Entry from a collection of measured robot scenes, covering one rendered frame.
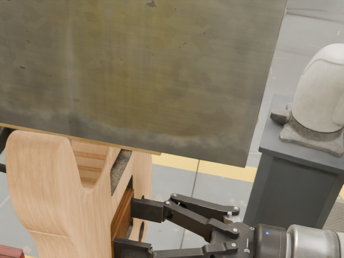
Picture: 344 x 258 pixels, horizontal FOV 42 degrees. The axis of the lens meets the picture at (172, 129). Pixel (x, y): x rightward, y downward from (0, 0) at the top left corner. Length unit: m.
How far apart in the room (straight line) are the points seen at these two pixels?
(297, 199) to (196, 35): 1.25
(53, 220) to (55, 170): 0.05
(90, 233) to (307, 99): 0.90
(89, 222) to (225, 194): 1.65
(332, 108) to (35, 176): 0.99
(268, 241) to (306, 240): 0.04
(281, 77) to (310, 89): 1.66
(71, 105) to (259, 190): 1.23
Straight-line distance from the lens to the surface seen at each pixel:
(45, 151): 0.35
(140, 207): 0.62
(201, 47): 0.20
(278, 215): 1.50
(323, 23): 3.65
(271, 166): 1.35
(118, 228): 0.57
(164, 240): 1.90
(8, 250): 1.16
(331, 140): 1.35
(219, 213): 0.63
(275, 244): 0.57
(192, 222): 0.61
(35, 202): 0.38
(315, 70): 1.24
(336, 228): 2.11
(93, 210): 0.46
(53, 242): 0.44
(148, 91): 0.22
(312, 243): 0.57
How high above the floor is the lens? 1.56
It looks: 41 degrees down
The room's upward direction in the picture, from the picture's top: 5 degrees clockwise
